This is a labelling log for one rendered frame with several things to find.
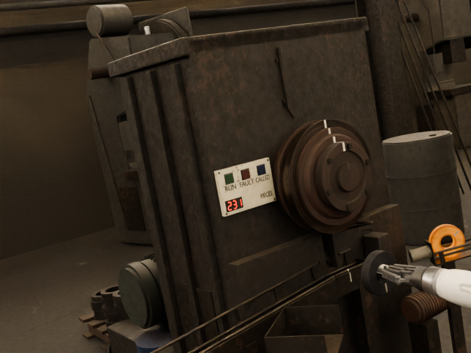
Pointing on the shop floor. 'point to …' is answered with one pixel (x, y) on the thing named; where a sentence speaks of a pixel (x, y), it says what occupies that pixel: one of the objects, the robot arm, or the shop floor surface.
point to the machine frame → (204, 190)
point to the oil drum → (423, 183)
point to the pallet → (104, 314)
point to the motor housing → (423, 320)
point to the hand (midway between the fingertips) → (379, 267)
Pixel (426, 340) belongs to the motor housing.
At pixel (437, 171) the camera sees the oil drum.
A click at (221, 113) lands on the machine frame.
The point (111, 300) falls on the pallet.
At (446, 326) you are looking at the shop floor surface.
